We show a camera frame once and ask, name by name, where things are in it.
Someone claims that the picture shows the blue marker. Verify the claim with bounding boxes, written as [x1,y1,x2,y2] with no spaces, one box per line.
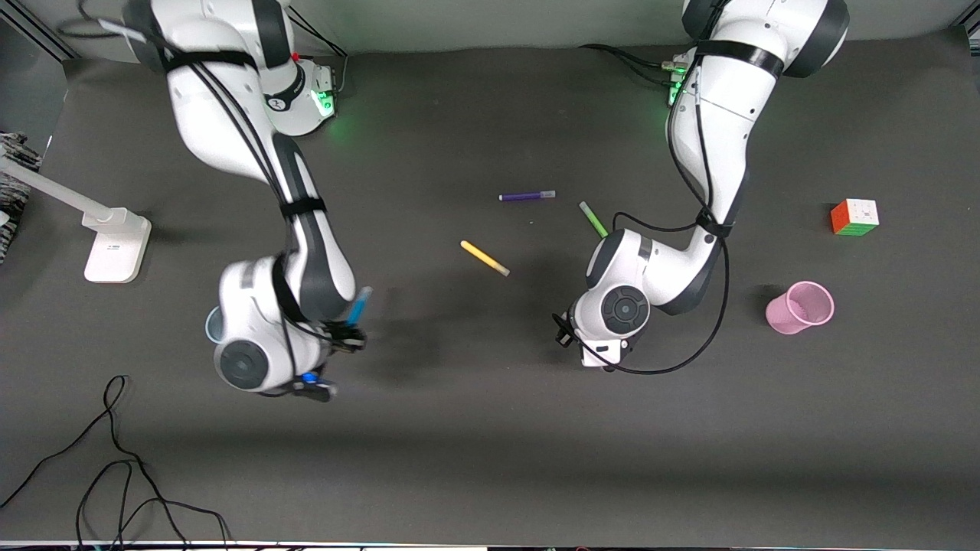
[345,285,375,328]

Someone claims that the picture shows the yellow marker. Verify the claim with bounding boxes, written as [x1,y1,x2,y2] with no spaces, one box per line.
[459,240,511,278]

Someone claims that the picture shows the green marker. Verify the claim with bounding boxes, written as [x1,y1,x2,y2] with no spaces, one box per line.
[578,201,610,239]

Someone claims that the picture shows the pink plastic cup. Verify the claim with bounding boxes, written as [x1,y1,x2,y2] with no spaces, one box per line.
[766,280,836,336]

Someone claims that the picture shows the white desk lamp stand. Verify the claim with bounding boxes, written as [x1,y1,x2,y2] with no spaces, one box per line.
[0,153,153,285]

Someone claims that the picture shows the multicolour puzzle cube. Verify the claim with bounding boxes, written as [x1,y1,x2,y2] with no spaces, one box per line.
[831,198,880,237]

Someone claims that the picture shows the dark textured object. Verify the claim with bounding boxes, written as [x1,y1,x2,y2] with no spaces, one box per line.
[0,131,41,266]

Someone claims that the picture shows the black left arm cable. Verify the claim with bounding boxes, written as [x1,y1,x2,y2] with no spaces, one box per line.
[580,38,731,377]

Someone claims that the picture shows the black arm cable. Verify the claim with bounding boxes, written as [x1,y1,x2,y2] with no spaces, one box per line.
[580,38,731,377]
[57,0,339,385]

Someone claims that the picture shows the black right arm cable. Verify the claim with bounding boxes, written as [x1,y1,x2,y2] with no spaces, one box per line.
[57,0,339,385]

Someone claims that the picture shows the loose black table cable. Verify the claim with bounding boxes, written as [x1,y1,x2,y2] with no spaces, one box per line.
[0,374,232,551]

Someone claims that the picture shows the black left base cable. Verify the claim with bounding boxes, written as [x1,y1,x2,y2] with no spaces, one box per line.
[579,43,690,86]

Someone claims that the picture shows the black base cable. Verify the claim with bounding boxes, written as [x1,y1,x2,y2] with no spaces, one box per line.
[287,11,351,97]
[579,43,690,86]

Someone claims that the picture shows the black right base cable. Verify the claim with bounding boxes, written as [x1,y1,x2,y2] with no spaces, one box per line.
[287,11,351,97]

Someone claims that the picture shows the aluminium frame bar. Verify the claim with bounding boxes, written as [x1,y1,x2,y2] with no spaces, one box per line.
[0,0,78,64]

